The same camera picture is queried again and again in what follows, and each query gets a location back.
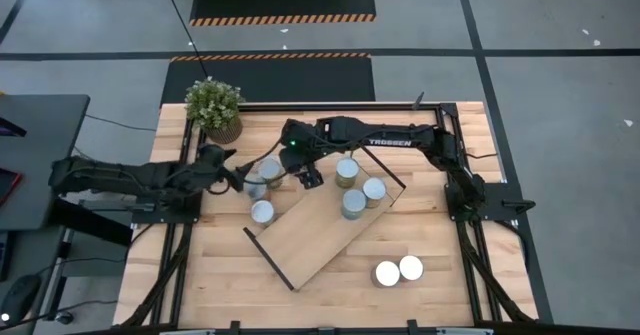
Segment dark grey desk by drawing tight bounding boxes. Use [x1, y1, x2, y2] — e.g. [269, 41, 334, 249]
[0, 93, 92, 232]

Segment black hazard-striped floor mat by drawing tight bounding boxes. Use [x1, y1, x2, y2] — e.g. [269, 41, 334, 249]
[188, 0, 377, 28]
[159, 52, 377, 104]

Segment pale label tin can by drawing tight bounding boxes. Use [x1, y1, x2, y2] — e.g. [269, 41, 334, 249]
[398, 254, 425, 282]

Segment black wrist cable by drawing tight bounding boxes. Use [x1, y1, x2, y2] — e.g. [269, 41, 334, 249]
[242, 137, 289, 172]

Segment potted green plant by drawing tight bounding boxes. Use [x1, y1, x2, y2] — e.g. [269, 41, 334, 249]
[183, 76, 246, 145]

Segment teal cherries label can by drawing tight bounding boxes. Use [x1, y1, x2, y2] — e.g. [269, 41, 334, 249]
[341, 188, 368, 221]

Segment red-edged black tablet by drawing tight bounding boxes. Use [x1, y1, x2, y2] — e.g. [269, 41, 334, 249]
[0, 168, 24, 207]

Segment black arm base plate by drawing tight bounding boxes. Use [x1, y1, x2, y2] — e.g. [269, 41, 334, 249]
[130, 202, 204, 225]
[444, 181, 537, 223]

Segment long black floor cable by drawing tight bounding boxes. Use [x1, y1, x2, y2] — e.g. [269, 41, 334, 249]
[160, 0, 210, 80]

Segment peaches label tin can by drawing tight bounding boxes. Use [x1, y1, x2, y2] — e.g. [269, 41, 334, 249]
[249, 198, 277, 228]

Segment black base cable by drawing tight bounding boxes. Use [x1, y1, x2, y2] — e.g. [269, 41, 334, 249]
[462, 144, 500, 159]

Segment thin grey floor cable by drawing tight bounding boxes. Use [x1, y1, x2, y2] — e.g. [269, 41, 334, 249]
[83, 113, 157, 133]

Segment green label tin can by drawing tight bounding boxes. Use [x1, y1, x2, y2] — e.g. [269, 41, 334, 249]
[257, 155, 285, 190]

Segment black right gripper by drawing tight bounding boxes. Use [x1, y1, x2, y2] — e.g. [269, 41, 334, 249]
[279, 144, 325, 190]

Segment wooden shelf black legs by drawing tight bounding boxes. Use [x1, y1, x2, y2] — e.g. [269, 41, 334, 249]
[243, 143, 407, 292]

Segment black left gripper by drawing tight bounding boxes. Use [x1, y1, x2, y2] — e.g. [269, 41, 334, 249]
[192, 143, 259, 196]

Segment black desk leg beam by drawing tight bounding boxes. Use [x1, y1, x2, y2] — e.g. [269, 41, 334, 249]
[49, 198, 134, 247]

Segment pineapple label tin can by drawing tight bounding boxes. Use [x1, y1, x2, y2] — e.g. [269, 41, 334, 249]
[243, 173, 269, 202]

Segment olive label tin can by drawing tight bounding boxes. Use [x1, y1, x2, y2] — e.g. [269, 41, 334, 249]
[334, 156, 361, 190]

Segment dark device purple edge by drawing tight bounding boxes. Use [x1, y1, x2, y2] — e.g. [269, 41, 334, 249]
[0, 116, 27, 138]

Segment black computer mouse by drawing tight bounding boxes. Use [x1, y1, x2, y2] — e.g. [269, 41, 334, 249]
[0, 273, 44, 326]

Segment black mouse cable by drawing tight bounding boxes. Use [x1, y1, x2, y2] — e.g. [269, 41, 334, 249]
[0, 299, 121, 332]

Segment oranges label tin can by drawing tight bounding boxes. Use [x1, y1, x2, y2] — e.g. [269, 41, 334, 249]
[361, 176, 388, 210]
[370, 259, 402, 290]

